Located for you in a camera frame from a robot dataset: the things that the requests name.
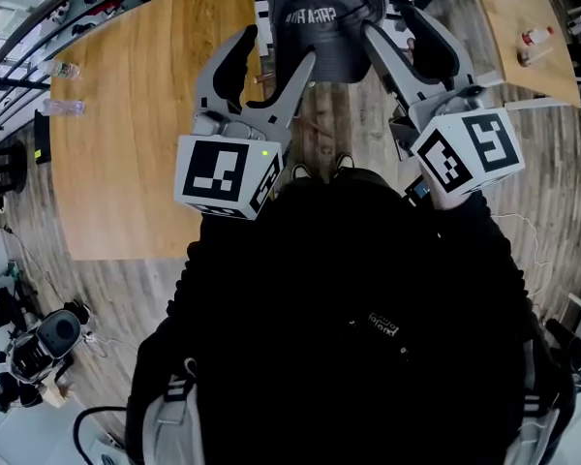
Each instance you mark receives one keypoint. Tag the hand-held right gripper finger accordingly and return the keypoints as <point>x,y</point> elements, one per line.
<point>389,61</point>
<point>457,61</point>

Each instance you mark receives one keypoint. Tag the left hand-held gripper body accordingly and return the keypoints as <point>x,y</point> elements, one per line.
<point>218,172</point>

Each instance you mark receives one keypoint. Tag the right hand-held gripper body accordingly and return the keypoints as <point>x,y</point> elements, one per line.
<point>469,153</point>

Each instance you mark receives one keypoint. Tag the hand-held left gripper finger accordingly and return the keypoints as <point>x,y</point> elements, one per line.
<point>210,78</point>
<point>297,85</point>

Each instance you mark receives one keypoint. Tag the grey cap item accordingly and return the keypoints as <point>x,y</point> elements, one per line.
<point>319,22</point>

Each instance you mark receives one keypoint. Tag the person's right forearm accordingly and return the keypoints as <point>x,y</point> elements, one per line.
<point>449,200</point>

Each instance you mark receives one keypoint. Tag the person's left shoe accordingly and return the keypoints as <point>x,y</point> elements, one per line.
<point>300,171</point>

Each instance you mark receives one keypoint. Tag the person's shoe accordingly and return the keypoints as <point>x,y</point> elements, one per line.
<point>300,171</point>
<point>345,162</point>

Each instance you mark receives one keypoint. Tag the white bottle with red cap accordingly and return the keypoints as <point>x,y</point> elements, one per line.
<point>537,36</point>

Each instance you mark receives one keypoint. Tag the person's right shoe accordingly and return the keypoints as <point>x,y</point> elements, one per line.
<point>345,162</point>

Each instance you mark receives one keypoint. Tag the clear plastic bottle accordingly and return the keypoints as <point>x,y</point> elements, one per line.
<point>63,107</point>
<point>60,70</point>

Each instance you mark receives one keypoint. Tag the person's black jacket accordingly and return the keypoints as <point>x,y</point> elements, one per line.
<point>344,284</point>

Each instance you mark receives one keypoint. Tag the black flat box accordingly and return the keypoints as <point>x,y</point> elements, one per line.
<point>42,136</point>

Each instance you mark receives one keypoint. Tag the black metal railing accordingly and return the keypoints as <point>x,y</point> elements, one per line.
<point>34,17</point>

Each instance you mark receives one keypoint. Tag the black round stool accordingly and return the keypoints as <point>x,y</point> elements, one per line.
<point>7,167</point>

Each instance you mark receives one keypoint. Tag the white and black robot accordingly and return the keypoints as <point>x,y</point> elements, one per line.
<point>51,342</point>

